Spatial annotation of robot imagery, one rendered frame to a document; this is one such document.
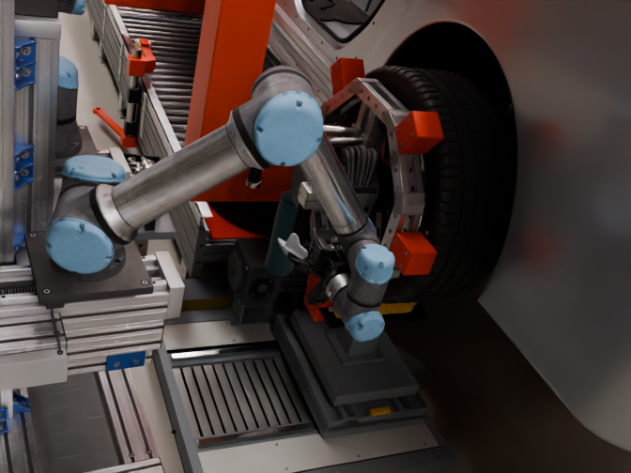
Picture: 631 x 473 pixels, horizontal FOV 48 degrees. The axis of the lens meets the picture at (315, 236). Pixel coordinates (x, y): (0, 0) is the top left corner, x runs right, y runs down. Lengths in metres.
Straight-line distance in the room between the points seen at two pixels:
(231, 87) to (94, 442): 1.07
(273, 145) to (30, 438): 1.11
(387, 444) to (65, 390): 0.99
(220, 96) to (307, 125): 1.05
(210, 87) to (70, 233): 1.01
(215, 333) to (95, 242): 1.31
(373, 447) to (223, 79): 1.22
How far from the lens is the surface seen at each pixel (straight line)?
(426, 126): 1.70
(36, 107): 1.57
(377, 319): 1.45
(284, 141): 1.18
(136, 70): 3.45
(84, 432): 2.03
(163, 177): 1.25
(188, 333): 2.52
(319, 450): 2.26
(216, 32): 2.13
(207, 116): 2.22
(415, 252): 1.70
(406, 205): 1.72
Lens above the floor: 1.75
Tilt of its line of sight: 32 degrees down
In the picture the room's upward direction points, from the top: 16 degrees clockwise
